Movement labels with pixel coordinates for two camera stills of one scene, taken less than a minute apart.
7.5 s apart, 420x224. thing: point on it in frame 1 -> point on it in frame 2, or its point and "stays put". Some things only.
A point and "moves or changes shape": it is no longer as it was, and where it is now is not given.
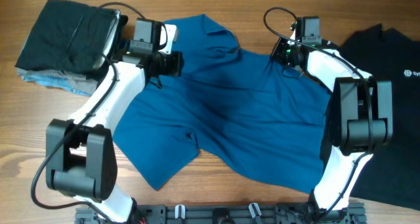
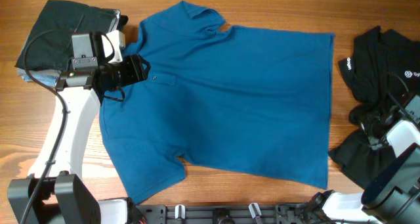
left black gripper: [177, 61] -> [136, 71]
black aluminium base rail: [226, 213] stays put
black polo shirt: [392, 175] stays put
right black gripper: [276, 54] -> [373, 115]
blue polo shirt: [241, 110] moves or changes shape
